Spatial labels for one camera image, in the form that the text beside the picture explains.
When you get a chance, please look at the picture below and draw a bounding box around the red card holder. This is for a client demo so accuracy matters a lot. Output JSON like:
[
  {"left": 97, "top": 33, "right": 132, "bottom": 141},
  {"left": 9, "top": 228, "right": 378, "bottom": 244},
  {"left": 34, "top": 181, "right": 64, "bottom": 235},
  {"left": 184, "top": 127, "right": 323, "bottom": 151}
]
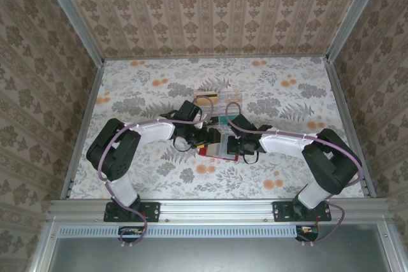
[{"left": 196, "top": 143, "right": 240, "bottom": 162}]

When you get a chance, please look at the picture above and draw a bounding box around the orange card with black stripe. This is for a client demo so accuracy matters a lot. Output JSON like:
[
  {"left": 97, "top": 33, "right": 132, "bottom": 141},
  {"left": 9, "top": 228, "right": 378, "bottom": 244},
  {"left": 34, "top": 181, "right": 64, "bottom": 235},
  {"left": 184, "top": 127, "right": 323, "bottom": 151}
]
[{"left": 194, "top": 92, "right": 219, "bottom": 105}]

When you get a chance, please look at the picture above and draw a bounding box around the clear acrylic card organizer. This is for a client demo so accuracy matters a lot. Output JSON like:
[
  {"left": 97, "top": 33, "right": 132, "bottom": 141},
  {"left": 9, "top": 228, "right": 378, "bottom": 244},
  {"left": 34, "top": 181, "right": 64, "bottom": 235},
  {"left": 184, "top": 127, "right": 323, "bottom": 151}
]
[{"left": 193, "top": 91, "right": 244, "bottom": 128}]

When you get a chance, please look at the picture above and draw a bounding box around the black connector box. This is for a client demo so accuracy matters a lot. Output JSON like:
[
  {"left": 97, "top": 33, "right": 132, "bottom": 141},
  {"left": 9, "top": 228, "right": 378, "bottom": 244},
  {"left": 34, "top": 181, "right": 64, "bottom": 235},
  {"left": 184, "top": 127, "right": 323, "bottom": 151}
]
[
  {"left": 295, "top": 225, "right": 319, "bottom": 243},
  {"left": 118, "top": 225, "right": 149, "bottom": 243}
]

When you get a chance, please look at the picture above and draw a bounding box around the grey metal base panel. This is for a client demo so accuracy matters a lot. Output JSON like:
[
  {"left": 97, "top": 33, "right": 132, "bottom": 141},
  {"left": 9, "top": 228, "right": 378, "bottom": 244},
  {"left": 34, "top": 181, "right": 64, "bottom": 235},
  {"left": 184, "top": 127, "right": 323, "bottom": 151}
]
[{"left": 30, "top": 236, "right": 408, "bottom": 272}]

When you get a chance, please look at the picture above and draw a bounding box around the thin black right gripper cable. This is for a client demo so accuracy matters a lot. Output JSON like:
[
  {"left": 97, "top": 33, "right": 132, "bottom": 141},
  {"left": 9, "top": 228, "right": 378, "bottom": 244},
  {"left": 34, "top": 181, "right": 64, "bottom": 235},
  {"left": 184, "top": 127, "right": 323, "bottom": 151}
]
[{"left": 242, "top": 152, "right": 259, "bottom": 166}]

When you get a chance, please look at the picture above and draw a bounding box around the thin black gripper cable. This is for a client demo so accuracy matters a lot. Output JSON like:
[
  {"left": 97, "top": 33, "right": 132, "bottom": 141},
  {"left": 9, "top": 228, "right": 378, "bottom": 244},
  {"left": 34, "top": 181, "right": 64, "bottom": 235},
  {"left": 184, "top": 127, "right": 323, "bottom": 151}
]
[
  {"left": 173, "top": 136, "right": 197, "bottom": 153},
  {"left": 242, "top": 152, "right": 259, "bottom": 166}
]

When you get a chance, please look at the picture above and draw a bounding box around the thin black left gripper cable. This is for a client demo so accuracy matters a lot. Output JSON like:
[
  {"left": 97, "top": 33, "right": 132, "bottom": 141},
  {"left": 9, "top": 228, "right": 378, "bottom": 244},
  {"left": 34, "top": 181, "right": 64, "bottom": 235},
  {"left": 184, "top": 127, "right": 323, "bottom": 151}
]
[{"left": 173, "top": 136, "right": 197, "bottom": 153}]

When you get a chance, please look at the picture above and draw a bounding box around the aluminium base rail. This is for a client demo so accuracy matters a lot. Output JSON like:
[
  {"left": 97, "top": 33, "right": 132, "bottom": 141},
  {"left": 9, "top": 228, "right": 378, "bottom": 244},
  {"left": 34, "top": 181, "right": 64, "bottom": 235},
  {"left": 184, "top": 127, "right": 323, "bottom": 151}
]
[{"left": 46, "top": 198, "right": 392, "bottom": 224}]

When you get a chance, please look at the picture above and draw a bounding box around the white slotted cable duct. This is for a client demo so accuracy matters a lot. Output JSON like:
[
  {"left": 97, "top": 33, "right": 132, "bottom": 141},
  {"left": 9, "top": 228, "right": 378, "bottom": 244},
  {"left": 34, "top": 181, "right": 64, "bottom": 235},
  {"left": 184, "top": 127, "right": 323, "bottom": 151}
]
[{"left": 59, "top": 224, "right": 319, "bottom": 239}]

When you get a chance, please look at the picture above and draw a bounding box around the aluminium table side rail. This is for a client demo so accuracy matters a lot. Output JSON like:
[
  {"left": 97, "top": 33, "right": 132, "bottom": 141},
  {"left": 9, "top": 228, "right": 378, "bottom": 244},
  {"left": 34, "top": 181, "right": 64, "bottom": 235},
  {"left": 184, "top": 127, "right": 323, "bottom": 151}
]
[
  {"left": 324, "top": 58, "right": 375, "bottom": 198},
  {"left": 60, "top": 61, "right": 105, "bottom": 200}
]

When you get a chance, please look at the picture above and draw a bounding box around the aluminium frame post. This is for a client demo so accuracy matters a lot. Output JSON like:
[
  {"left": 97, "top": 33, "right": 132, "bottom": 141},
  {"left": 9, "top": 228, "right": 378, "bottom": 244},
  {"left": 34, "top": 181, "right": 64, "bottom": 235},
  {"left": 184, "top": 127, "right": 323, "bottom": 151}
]
[
  {"left": 37, "top": 0, "right": 106, "bottom": 66},
  {"left": 325, "top": 0, "right": 392, "bottom": 62}
]

